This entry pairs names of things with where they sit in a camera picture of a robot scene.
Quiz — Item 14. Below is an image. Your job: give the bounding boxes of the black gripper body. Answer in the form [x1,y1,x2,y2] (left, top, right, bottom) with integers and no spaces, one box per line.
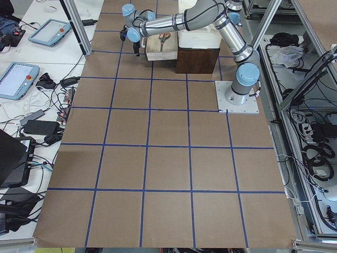
[120,25,140,52]

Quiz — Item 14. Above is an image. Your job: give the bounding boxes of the grey orange scissors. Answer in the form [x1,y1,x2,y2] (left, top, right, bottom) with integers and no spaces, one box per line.
[158,33,171,52]

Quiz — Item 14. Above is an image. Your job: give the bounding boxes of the light wooden drawer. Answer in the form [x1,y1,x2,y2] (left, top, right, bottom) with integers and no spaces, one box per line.
[145,32,178,61]

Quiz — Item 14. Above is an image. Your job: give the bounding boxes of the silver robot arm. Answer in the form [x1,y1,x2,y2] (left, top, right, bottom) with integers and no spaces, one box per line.
[226,0,243,26]
[121,1,260,106]

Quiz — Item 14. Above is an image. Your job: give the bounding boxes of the dark wooden cabinet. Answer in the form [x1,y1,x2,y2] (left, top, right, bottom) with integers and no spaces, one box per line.
[176,47,220,74]

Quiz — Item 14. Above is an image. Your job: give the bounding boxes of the white plastic crate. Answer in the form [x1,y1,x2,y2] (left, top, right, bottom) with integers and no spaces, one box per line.
[178,1,222,49]

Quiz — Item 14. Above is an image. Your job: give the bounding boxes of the upper blue teach pendant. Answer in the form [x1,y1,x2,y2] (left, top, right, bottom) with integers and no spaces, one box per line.
[28,18,72,47]

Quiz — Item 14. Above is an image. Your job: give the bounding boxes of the blue teach pendant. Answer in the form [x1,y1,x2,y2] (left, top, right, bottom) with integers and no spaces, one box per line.
[28,18,72,47]
[1,62,40,100]

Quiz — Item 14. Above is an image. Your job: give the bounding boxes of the grey usb hub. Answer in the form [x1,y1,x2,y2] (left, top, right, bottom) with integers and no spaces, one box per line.
[19,109,45,126]

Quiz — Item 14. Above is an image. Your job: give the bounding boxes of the lower blue teach pendant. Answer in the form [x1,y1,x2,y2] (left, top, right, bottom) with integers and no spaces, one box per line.
[1,62,40,100]

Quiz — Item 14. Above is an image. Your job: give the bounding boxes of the black power brick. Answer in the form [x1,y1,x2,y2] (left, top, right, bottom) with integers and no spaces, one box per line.
[23,120,60,135]

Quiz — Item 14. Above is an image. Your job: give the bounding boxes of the white crumpled cloth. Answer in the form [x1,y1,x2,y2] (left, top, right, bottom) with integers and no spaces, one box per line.
[271,46,304,67]

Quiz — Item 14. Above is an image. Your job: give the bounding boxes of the black laptop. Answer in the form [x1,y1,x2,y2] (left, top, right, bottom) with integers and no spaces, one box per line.
[1,130,36,188]

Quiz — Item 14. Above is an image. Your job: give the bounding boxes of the aluminium frame post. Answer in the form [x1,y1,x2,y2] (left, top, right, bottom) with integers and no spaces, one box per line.
[64,0,92,56]

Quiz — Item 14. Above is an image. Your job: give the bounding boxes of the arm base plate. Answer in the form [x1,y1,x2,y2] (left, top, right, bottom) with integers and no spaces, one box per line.
[215,81,260,114]

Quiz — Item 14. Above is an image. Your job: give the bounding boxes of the aluminium frame rail right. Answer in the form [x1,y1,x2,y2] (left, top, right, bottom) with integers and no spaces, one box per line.
[268,120,315,240]

